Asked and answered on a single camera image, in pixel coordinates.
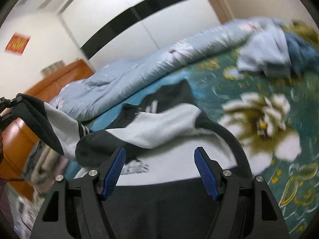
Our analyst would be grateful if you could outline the black and white fleece jacket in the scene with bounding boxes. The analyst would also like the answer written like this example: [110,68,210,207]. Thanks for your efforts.
[10,81,252,238]

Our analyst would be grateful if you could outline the orange wooden headboard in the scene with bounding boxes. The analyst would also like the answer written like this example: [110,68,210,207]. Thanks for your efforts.
[0,59,95,201]

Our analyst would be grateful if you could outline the folded beige garment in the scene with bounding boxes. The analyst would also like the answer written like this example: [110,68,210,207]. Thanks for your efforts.
[22,141,69,194]

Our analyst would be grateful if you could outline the light blue floral quilt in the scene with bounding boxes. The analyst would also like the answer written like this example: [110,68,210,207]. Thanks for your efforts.
[49,17,283,121]

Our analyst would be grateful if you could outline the floral teal plush blanket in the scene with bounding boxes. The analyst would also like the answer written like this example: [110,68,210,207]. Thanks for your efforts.
[89,49,318,238]

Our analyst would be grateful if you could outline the white black striped wardrobe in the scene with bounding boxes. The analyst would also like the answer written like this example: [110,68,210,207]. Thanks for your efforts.
[60,0,222,69]

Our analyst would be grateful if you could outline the light blue crumpled garment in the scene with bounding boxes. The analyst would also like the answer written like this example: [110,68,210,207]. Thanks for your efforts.
[237,26,291,78]

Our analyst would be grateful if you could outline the dark blue garment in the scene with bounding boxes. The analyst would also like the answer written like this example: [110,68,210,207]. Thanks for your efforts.
[284,31,318,75]

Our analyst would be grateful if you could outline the olive green garment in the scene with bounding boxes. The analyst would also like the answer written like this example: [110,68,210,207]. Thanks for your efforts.
[282,21,318,46]

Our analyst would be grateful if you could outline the white wall switch panel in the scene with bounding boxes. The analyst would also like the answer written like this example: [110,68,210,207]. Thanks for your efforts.
[40,61,65,77]

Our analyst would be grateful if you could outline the red paper wall decoration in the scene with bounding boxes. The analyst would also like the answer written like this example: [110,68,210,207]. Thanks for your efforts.
[5,33,30,56]

